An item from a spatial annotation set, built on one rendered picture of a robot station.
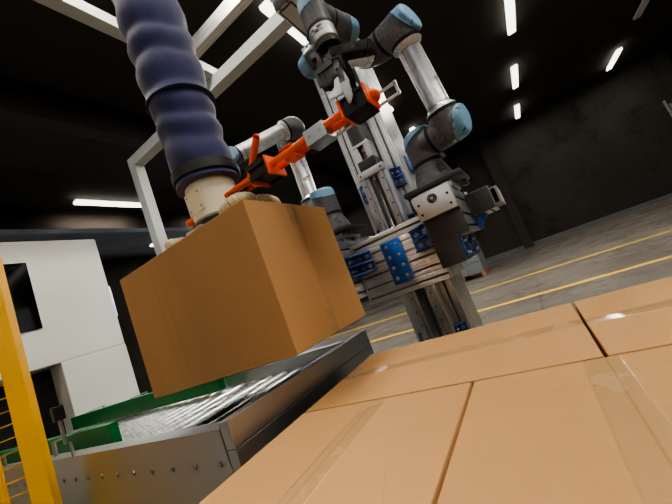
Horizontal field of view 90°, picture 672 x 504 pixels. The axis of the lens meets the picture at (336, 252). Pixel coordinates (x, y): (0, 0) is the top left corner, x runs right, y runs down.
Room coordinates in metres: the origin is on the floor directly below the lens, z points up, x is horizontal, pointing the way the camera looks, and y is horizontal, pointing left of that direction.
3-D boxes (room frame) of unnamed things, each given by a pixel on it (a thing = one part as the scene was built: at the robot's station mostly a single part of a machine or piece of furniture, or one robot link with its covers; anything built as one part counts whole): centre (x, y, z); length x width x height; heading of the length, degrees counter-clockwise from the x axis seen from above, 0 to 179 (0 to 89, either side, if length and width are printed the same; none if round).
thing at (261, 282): (1.11, 0.34, 0.87); 0.60 x 0.40 x 0.40; 62
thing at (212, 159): (1.12, 0.33, 1.32); 0.23 x 0.23 x 0.04
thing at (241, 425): (1.03, 0.18, 0.58); 0.70 x 0.03 x 0.06; 151
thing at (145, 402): (2.00, 1.39, 0.60); 1.60 x 0.11 x 0.09; 61
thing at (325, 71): (0.84, -0.17, 1.35); 0.09 x 0.08 x 0.12; 61
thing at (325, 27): (0.83, -0.18, 1.43); 0.08 x 0.08 x 0.05
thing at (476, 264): (8.36, -2.74, 0.52); 1.09 x 0.71 x 1.05; 58
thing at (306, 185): (1.67, 0.02, 1.41); 0.15 x 0.12 x 0.55; 25
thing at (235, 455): (1.03, 0.18, 0.47); 0.70 x 0.03 x 0.15; 151
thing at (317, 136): (0.88, -0.07, 1.20); 0.07 x 0.07 x 0.04; 60
